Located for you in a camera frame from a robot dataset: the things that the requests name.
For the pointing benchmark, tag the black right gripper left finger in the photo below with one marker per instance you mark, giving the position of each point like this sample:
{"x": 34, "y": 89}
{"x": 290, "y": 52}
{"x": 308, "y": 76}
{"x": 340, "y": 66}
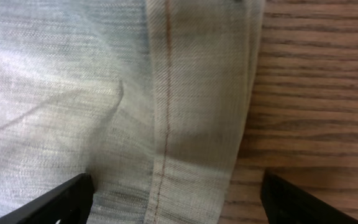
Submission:
{"x": 68, "y": 203}

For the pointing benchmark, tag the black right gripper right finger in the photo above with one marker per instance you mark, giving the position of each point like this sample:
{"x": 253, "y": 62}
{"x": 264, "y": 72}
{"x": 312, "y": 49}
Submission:
{"x": 285, "y": 203}

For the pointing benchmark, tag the light blue denim shorts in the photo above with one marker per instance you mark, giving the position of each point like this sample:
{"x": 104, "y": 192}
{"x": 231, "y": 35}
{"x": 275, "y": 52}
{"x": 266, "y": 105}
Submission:
{"x": 149, "y": 97}

